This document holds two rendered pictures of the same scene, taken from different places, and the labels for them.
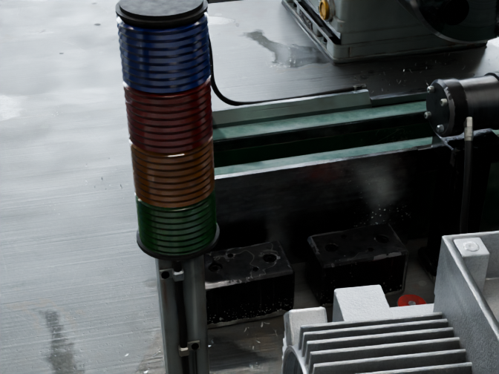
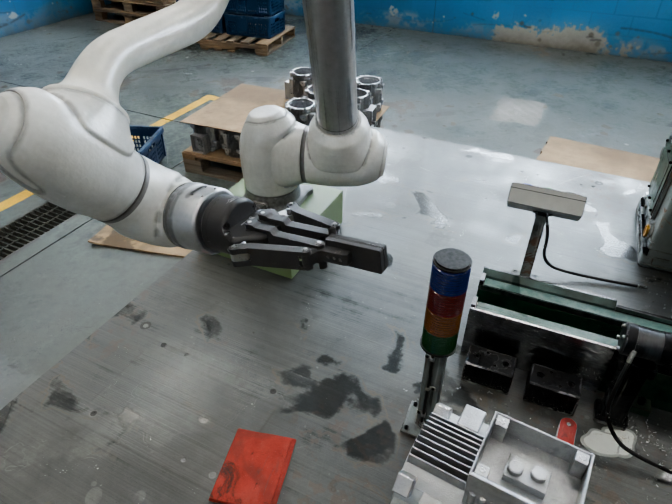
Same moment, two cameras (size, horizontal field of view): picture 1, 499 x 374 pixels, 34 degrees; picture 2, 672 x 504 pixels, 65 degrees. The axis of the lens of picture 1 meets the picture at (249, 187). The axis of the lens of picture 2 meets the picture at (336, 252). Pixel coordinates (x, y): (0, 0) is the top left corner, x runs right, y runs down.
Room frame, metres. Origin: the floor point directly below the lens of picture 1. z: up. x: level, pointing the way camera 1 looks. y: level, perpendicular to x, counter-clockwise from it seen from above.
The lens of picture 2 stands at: (-0.10, -0.20, 1.71)
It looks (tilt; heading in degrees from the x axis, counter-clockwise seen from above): 37 degrees down; 38
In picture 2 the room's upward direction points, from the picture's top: straight up
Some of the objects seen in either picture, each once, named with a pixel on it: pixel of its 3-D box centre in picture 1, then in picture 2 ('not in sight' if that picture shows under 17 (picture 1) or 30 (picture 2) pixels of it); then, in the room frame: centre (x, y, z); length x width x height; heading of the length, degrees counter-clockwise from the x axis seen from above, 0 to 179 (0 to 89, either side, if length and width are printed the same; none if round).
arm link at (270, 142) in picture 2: not in sight; (272, 148); (0.83, 0.75, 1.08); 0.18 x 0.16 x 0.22; 120
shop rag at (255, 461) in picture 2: not in sight; (254, 467); (0.23, 0.25, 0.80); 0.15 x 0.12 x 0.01; 26
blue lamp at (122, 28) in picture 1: (164, 44); (450, 273); (0.51, 0.06, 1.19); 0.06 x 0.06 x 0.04
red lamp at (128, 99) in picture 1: (168, 105); (446, 295); (0.51, 0.06, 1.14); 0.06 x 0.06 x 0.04
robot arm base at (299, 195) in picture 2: not in sight; (270, 195); (0.81, 0.75, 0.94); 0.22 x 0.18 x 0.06; 16
